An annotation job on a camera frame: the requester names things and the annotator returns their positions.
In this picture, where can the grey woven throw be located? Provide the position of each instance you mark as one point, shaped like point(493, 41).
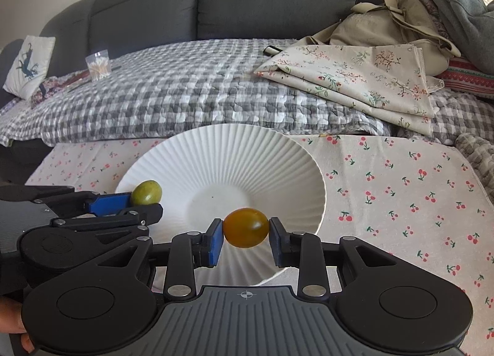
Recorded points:
point(480, 154)

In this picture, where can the white deer print pillow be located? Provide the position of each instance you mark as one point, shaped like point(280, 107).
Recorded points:
point(30, 67)

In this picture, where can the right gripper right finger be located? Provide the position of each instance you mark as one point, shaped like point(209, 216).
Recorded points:
point(308, 255)

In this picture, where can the dark grey sofa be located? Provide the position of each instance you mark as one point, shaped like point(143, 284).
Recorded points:
point(125, 26)

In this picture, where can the folded floral cloth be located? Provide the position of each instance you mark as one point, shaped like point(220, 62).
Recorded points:
point(386, 82)

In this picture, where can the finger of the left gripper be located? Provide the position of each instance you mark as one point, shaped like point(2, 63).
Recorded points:
point(142, 215)
point(66, 202)

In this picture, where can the cherry print tablecloth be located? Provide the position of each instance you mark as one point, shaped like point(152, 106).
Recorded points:
point(418, 200)

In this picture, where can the person's left hand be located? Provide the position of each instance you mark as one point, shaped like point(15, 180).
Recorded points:
point(11, 322)

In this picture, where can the white ribbed plate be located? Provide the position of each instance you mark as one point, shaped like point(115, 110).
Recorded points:
point(207, 173)

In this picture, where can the beige jacket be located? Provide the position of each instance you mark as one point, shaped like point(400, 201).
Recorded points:
point(395, 22)

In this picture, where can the red patterned cushion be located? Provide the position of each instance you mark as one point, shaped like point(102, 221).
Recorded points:
point(461, 75)

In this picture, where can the clear toothpick box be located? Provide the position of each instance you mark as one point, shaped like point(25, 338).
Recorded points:
point(99, 65)

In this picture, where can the amber brown cherry tomato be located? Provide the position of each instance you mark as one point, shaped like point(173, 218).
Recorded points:
point(245, 228)

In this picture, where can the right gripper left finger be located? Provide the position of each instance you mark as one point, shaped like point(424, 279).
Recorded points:
point(186, 253)

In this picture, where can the grey checkered blanket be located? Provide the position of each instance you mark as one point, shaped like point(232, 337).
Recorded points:
point(169, 89)

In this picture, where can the green oval fruit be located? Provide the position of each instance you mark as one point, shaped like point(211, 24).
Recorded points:
point(146, 193)

